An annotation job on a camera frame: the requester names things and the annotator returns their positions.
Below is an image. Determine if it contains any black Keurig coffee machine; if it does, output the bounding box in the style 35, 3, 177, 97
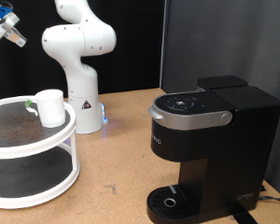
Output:
147, 75, 280, 224

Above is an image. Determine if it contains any white mug with green tape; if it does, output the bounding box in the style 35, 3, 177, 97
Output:
25, 89, 67, 129

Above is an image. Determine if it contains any white two-tier turntable rack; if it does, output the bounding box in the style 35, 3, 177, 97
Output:
0, 95, 81, 210

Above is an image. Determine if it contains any black curtain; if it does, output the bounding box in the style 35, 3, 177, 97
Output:
0, 0, 165, 103

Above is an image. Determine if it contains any grey partition panel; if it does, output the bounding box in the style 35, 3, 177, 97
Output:
160, 0, 280, 200

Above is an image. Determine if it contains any black tape strip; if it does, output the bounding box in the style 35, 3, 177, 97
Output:
228, 204, 259, 224

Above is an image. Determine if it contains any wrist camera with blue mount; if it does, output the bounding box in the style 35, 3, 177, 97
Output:
0, 0, 21, 32

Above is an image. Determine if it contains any braided power cable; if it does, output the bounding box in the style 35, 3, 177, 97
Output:
258, 185, 280, 206

